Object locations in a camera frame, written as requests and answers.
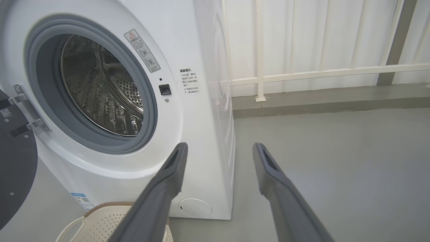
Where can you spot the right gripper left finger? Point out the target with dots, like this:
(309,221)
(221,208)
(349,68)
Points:
(158,201)

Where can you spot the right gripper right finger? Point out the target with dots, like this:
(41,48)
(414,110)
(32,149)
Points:
(285,205)

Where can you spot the dark round glass washer door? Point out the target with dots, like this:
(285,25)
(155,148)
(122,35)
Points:
(15,168)

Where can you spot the white basket with brown rim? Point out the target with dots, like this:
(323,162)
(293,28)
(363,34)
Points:
(100,223)

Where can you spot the white front-load washing machine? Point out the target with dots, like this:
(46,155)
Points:
(201,141)

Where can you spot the black door latch socket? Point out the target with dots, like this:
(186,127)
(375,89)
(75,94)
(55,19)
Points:
(165,89)

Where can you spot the grey rubber door gasket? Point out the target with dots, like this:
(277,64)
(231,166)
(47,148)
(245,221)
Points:
(43,101)

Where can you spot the metal door hinge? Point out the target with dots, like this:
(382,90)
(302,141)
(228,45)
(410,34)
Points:
(30,107)

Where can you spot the round drain filter cover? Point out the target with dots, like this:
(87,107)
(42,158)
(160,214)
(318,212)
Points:
(195,207)

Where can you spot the blue energy label sticker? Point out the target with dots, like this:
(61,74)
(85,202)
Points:
(82,201)

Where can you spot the steel washer drum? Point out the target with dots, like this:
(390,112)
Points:
(100,90)

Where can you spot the black text notice sticker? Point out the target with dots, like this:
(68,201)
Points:
(189,80)

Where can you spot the grey warning sticker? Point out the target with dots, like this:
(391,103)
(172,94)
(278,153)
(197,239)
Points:
(142,50)

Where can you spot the white metal railing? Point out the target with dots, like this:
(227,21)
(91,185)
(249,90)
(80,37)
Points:
(260,50)

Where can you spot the grey wall column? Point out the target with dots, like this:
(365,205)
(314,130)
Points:
(396,43)

